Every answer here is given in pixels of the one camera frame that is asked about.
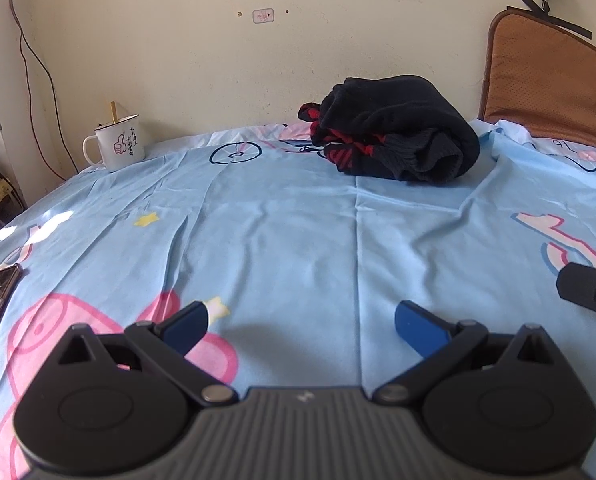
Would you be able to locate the light blue printed bed sheet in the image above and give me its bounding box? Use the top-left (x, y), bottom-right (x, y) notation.
top-left (0, 119), bottom-right (596, 480)

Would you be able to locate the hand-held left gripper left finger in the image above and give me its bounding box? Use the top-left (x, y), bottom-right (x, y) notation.
top-left (58, 301), bottom-right (239, 406)

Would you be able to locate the black fleece garment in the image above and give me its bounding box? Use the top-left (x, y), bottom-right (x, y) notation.
top-left (310, 74), bottom-right (481, 186)

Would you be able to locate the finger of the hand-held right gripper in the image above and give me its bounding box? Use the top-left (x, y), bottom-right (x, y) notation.
top-left (555, 261), bottom-right (596, 319)

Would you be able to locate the red black knit garment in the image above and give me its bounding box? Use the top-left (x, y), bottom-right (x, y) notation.
top-left (298, 102), bottom-right (395, 179)

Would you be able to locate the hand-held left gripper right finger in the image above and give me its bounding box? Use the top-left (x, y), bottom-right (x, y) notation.
top-left (372, 300), bottom-right (554, 405)

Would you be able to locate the white enamel mug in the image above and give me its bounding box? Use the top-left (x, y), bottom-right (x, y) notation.
top-left (82, 113), bottom-right (147, 173)

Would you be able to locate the brown seat cushion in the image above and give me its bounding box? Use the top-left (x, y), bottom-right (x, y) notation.
top-left (478, 8), bottom-right (596, 149)

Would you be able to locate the dark wall cable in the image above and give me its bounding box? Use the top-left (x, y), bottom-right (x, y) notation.
top-left (5, 0), bottom-right (79, 182)

